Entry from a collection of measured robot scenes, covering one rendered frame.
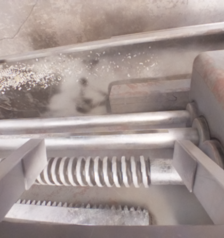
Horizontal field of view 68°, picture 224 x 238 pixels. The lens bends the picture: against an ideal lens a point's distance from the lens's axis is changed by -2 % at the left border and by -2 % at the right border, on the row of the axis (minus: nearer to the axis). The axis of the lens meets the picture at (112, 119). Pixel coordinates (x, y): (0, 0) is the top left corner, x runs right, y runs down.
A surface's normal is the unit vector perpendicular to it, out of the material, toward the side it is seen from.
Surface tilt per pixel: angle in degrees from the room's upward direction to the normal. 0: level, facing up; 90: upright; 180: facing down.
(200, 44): 0
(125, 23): 0
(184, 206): 90
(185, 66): 0
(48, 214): 90
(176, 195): 90
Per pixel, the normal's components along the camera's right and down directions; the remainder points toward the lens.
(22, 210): -0.16, -0.79
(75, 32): -0.12, 0.61
